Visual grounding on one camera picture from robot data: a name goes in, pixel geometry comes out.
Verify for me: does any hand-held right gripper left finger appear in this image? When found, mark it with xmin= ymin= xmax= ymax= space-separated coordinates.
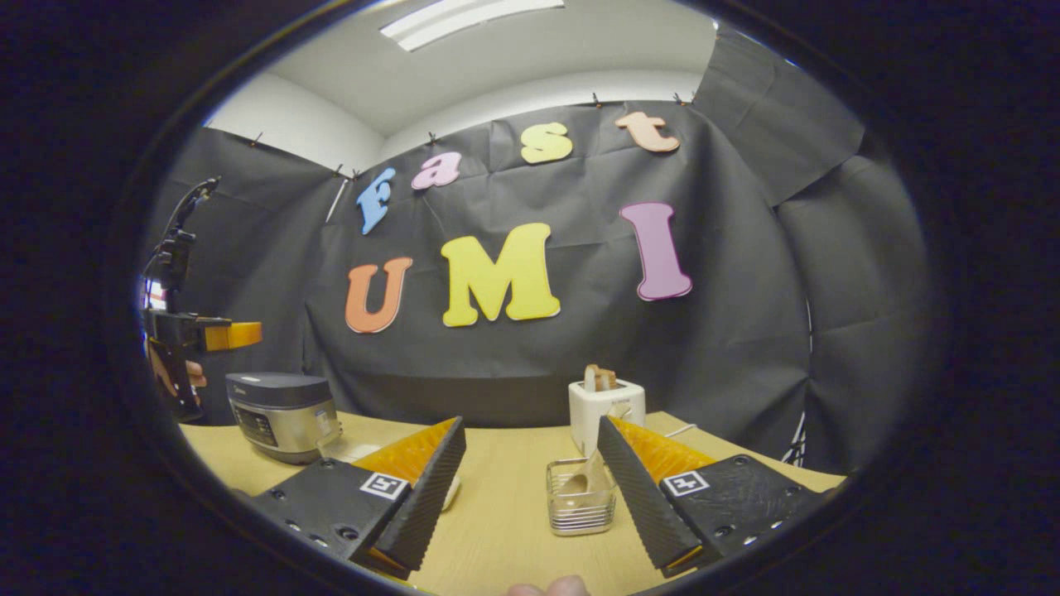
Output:
xmin=251 ymin=416 xmax=467 ymax=580

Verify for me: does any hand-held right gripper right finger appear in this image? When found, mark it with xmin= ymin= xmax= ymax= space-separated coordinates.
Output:
xmin=596 ymin=416 xmax=829 ymax=579

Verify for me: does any wooden spoon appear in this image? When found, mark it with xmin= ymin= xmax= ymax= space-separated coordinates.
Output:
xmin=561 ymin=401 xmax=634 ymax=508

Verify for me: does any clear wire chopstick holder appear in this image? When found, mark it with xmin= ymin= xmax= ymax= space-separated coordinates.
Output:
xmin=546 ymin=458 xmax=618 ymax=536

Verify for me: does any grey silver rice cooker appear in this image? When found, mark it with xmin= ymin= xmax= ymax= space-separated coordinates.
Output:
xmin=225 ymin=372 xmax=342 ymax=465

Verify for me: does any white toaster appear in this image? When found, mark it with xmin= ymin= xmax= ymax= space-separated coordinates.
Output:
xmin=568 ymin=378 xmax=647 ymax=456

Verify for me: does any black backdrop cloth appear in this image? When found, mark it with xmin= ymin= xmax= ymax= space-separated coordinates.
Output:
xmin=145 ymin=21 xmax=932 ymax=477

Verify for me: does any ceiling light panel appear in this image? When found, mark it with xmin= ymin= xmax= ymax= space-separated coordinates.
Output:
xmin=379 ymin=0 xmax=566 ymax=52

